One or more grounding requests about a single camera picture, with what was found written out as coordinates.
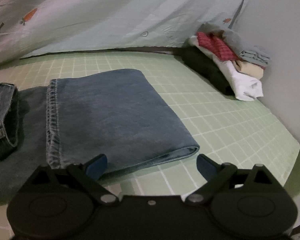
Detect beige folded garment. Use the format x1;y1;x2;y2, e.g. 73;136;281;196
232;60;264;80

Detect white folded garment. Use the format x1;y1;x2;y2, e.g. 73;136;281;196
189;35;263;101

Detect black folded garment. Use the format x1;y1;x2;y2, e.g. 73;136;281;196
181;47;236;96

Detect light blue carrot-print quilt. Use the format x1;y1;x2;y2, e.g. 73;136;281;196
0;0;248;64

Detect grey blue folded garment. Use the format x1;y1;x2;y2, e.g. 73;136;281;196
200;22;271;68

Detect red folded garment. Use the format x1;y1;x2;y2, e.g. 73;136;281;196
197;32;239;61

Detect grey padded headboard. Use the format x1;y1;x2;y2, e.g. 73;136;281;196
235;0;300;142

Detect blue denim jeans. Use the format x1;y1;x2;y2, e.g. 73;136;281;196
0;69;199;205

